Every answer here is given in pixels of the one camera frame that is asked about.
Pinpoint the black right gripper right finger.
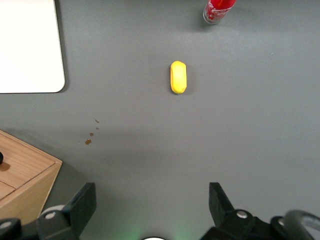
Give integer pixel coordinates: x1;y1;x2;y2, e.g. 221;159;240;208
208;182;255;229

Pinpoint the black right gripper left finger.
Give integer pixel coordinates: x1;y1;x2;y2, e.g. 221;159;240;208
62;182;97;237

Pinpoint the red coke bottle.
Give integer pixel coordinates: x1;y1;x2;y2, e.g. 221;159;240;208
202;0;237;25

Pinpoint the white rectangular tray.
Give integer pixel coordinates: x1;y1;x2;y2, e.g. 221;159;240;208
0;0;66;94

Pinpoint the wooden drawer cabinet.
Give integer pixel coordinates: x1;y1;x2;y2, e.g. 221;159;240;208
0;129;63;227

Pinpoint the wooden drawer front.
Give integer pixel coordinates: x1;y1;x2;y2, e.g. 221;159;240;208
0;131;57;190

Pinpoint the yellow sponge toy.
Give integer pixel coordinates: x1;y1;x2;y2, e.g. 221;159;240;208
170;60;188;95

